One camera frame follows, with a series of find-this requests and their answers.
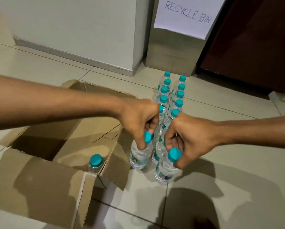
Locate person's right forearm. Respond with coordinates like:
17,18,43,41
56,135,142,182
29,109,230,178
217,115,285,147

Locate person's left forearm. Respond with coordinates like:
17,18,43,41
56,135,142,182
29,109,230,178
0,73,124,133

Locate person's right hand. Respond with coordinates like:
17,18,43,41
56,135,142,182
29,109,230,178
164,113,223,170

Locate printed cardboard box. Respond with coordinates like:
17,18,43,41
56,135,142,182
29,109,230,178
0,80,139,229

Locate person's left hand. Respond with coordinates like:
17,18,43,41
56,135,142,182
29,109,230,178
117,99,160,150

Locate white paper sign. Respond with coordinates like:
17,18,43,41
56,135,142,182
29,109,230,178
153,0,228,41

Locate dark maroon refrigerator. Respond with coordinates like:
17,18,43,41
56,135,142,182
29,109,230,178
195,0,285,94

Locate water bottles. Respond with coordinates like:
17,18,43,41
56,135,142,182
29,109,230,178
152,71,187,165

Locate steel bin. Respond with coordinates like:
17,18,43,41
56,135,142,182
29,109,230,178
145,0,228,77

